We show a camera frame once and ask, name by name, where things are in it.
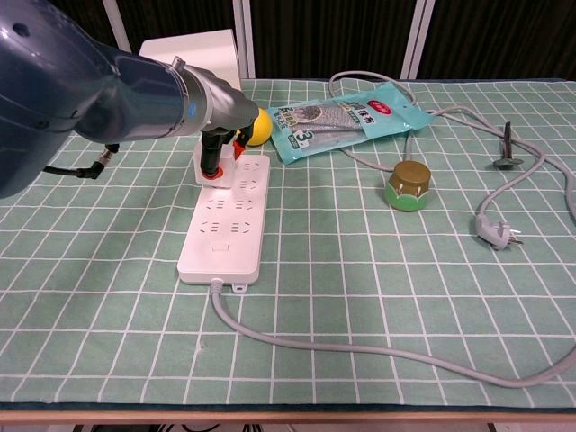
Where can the white partition post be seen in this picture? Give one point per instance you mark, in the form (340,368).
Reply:
(245,36)
(114,22)
(416,36)

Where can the green jar with gold lid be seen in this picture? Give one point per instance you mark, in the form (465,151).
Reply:
(407,186)

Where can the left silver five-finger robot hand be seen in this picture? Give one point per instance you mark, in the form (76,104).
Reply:
(236,108)

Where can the yellow ball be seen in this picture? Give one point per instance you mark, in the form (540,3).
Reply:
(263,128)

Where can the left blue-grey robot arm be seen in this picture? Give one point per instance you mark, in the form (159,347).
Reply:
(67,81)

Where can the white power strip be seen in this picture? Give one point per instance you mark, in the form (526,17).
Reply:
(220,261)

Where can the white plug adapter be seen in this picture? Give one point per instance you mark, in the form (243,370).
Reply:
(228,170)

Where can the white ribbed box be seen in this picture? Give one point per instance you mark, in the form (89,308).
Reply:
(211,49)

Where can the teal dishcloth package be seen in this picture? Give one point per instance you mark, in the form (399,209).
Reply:
(342,121)

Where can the green checked tablecloth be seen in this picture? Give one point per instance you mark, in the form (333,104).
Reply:
(315,315)

